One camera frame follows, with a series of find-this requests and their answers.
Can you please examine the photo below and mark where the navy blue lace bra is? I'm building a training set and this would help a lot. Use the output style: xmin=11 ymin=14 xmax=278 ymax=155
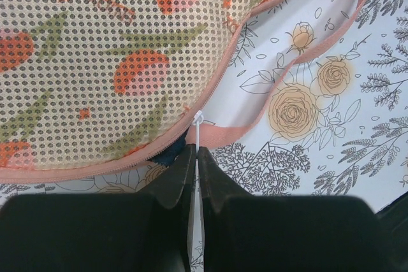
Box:
xmin=149 ymin=134 xmax=186 ymax=167

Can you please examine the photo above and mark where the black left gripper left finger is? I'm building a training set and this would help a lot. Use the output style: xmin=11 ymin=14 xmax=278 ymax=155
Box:
xmin=1 ymin=145 xmax=195 ymax=271

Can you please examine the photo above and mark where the peach floral mesh laundry bag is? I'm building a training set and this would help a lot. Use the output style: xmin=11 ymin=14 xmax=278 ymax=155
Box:
xmin=0 ymin=0 xmax=379 ymax=180

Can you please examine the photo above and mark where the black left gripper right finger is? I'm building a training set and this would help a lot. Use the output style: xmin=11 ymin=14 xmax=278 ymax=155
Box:
xmin=198 ymin=147 xmax=407 ymax=271

